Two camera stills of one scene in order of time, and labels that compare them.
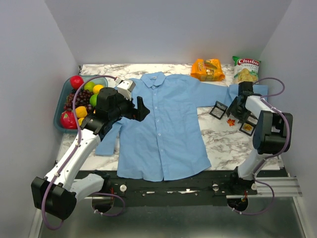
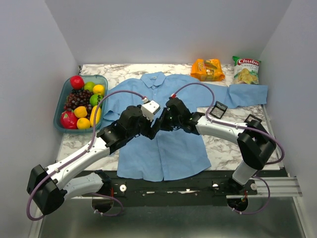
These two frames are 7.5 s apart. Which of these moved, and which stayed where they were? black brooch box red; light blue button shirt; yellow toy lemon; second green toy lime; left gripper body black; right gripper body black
Moved: right gripper body black; left gripper body black
Stayed: black brooch box red; second green toy lime; yellow toy lemon; light blue button shirt
